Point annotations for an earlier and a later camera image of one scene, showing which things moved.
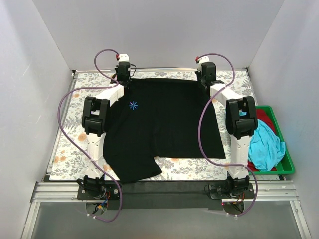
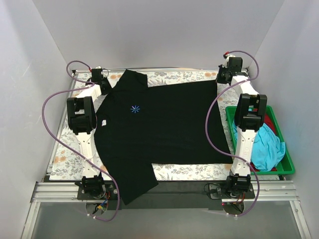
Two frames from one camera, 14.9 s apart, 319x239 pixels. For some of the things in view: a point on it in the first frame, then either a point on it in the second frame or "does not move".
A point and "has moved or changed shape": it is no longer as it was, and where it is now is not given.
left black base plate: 104,191 does not move
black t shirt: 159,117 has moved or changed shape
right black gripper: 209,82 -> 222,76
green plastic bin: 287,166 does not move
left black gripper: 122,81 -> 105,84
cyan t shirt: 265,149 does not move
